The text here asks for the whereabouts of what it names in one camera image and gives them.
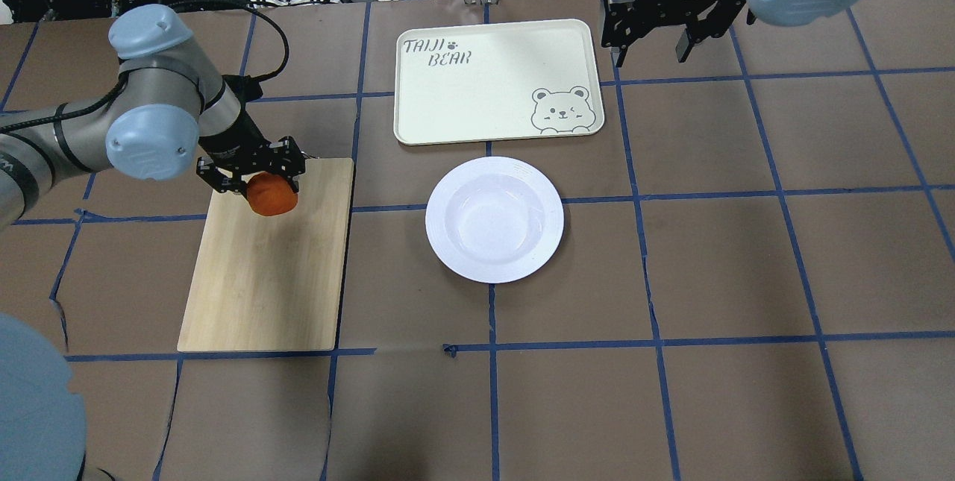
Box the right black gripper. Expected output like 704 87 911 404
601 0 745 69

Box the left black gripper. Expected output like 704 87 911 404
195 116 306 199

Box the orange fruit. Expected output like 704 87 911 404
245 172 299 216

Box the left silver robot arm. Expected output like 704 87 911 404
1 3 306 480

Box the cream bear tray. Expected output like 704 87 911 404
393 19 606 147

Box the bamboo cutting board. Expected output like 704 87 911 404
177 158 355 353

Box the white round plate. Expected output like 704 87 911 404
425 156 566 284

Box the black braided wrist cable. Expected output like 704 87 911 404
172 0 292 101

